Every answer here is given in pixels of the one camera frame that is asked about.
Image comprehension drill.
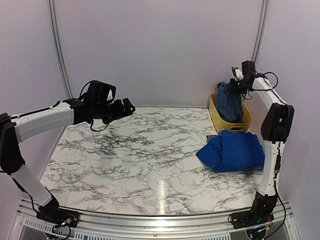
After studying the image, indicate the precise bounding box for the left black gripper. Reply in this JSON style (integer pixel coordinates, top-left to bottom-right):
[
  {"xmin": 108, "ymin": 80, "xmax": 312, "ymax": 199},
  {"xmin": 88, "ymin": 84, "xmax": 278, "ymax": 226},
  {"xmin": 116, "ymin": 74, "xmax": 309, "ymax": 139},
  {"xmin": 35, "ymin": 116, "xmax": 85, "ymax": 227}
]
[{"xmin": 93, "ymin": 97, "xmax": 135, "ymax": 124}]

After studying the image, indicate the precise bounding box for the grey-blue garment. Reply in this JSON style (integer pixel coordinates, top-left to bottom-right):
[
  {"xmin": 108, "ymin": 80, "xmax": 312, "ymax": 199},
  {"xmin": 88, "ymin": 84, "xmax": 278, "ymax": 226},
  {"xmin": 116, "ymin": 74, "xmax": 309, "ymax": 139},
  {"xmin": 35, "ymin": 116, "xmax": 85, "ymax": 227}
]
[{"xmin": 215, "ymin": 81, "xmax": 244, "ymax": 124}]

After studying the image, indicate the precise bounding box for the blue pleated skirt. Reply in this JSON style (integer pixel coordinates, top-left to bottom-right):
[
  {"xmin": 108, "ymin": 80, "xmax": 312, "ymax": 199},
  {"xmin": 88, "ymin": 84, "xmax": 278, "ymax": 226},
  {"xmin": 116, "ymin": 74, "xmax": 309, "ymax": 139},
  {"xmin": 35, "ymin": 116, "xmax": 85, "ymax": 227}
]
[{"xmin": 196, "ymin": 130, "xmax": 265, "ymax": 173}]

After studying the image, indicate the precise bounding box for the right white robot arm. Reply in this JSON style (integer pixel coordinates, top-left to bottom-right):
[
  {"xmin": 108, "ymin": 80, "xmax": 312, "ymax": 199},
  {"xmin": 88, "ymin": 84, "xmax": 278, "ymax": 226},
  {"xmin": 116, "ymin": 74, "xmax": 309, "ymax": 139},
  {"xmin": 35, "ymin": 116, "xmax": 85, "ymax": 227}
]
[{"xmin": 230, "ymin": 60, "xmax": 295, "ymax": 224}]

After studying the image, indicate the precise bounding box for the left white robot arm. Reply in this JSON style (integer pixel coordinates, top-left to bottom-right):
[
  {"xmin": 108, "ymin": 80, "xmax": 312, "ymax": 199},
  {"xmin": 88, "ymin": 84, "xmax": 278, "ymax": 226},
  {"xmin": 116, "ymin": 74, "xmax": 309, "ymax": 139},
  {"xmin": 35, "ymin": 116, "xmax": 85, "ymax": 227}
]
[{"xmin": 0, "ymin": 80, "xmax": 136, "ymax": 223}]

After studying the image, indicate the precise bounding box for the yellow plastic basket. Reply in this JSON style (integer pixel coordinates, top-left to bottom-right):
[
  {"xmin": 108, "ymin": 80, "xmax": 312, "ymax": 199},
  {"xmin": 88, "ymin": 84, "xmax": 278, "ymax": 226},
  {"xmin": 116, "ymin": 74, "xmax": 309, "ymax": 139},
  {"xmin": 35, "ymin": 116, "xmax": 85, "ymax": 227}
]
[{"xmin": 209, "ymin": 93, "xmax": 254, "ymax": 133}]

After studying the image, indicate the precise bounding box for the blue checked folded shirt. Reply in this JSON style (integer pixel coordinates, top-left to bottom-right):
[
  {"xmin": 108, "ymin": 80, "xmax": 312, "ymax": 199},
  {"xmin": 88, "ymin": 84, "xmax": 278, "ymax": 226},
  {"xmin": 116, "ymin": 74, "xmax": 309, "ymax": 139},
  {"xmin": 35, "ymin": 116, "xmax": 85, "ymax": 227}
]
[{"xmin": 206, "ymin": 134, "xmax": 221, "ymax": 144}]

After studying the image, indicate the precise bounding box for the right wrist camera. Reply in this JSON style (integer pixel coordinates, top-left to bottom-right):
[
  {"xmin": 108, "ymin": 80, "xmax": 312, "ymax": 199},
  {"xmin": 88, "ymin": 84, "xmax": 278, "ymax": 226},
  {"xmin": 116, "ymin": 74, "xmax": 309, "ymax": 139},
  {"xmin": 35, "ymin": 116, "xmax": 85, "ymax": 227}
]
[{"xmin": 231, "ymin": 60, "xmax": 256, "ymax": 80}]

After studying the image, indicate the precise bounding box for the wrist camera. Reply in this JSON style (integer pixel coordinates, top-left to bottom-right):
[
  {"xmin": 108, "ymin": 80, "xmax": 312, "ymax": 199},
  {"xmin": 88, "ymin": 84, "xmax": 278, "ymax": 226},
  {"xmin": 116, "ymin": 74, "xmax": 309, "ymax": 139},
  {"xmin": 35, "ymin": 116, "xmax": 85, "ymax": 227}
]
[
  {"xmin": 84, "ymin": 80, "xmax": 117, "ymax": 105},
  {"xmin": 231, "ymin": 60, "xmax": 256, "ymax": 80}
]

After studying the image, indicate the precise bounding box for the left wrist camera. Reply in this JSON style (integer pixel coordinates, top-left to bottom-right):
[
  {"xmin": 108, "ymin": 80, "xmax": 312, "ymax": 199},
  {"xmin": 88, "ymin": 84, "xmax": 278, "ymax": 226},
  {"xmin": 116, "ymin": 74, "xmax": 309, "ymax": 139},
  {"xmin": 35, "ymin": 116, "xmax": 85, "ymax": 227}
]
[{"xmin": 84, "ymin": 80, "xmax": 117, "ymax": 105}]

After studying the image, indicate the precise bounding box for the left aluminium wall profile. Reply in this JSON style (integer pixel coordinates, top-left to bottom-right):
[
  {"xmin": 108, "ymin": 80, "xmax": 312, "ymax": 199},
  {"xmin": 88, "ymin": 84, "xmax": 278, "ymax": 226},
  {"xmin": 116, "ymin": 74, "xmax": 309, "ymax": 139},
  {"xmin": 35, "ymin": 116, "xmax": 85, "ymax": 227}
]
[{"xmin": 48, "ymin": 0, "xmax": 77, "ymax": 108}]

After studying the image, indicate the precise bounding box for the aluminium wall profile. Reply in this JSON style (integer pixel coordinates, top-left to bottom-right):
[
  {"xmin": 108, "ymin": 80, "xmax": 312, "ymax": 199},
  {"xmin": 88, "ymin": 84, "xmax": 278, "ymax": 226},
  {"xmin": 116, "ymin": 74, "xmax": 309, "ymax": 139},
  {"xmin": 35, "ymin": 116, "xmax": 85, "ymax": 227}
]
[
  {"xmin": 251, "ymin": 0, "xmax": 270, "ymax": 63},
  {"xmin": 48, "ymin": 0, "xmax": 77, "ymax": 108}
]

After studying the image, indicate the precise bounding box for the right aluminium wall profile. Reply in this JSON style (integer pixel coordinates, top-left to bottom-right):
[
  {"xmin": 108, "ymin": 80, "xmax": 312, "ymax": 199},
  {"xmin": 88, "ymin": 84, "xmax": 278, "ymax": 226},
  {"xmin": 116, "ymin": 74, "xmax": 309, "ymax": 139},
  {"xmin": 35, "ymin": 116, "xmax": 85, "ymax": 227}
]
[{"xmin": 251, "ymin": 0, "xmax": 270, "ymax": 63}]

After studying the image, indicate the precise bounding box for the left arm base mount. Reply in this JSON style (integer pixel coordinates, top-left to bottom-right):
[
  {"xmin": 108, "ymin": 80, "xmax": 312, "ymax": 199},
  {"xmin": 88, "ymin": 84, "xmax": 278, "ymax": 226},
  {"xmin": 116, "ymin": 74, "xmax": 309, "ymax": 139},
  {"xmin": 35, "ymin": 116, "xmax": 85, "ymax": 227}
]
[{"xmin": 36, "ymin": 208, "xmax": 80, "ymax": 228}]

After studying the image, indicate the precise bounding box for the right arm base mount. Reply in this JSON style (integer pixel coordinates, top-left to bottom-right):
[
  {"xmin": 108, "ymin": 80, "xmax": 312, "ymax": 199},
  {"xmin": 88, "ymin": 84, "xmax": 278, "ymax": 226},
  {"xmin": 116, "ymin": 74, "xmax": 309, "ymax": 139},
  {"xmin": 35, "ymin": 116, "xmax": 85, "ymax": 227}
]
[{"xmin": 228, "ymin": 210, "xmax": 274, "ymax": 229}]

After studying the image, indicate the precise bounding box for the aluminium table front rail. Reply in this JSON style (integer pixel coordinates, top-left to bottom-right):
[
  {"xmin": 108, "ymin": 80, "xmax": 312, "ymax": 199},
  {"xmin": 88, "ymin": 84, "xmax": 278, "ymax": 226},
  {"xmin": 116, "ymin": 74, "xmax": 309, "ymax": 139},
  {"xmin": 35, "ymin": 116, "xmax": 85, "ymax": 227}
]
[{"xmin": 8, "ymin": 201, "xmax": 301, "ymax": 240}]

